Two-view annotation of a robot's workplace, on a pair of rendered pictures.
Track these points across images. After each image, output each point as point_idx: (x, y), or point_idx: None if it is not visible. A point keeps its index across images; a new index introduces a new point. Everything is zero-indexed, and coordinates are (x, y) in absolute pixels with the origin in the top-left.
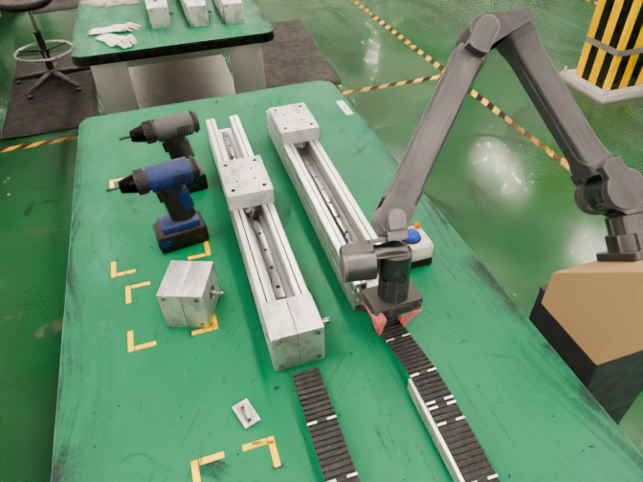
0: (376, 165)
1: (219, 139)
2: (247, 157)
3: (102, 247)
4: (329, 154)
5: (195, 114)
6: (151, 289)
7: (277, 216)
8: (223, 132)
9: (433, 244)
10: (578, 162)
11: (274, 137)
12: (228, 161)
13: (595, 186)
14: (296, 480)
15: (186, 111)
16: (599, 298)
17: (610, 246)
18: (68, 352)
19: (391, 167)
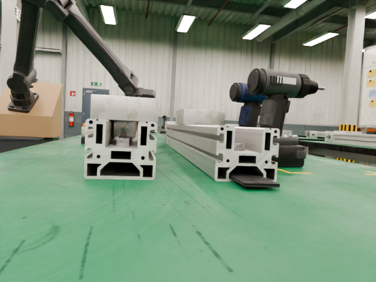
0: (34, 153)
1: (237, 126)
2: (196, 109)
3: (312, 158)
4: (75, 160)
5: (252, 71)
6: None
7: (174, 124)
8: (241, 143)
9: (70, 142)
10: (33, 64)
11: (151, 153)
12: (214, 110)
13: (32, 74)
14: None
15: (263, 68)
16: (59, 108)
17: (32, 99)
18: None
19: (20, 151)
